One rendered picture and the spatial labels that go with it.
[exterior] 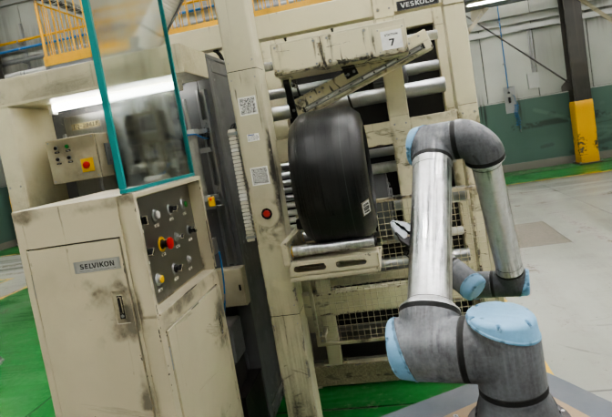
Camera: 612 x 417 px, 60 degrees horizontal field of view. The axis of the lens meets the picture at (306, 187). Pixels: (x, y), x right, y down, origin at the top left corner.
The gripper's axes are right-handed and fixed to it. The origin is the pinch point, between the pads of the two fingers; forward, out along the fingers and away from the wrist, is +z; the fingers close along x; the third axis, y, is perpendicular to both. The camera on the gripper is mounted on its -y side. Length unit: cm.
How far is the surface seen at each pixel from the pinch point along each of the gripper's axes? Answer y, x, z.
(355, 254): 20.9, -9.0, 9.6
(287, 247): 19.3, -27.0, 29.6
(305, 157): -12.3, -9.1, 36.9
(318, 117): -16, 7, 47
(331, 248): 21.1, -13.8, 18.5
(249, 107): -14, -8, 74
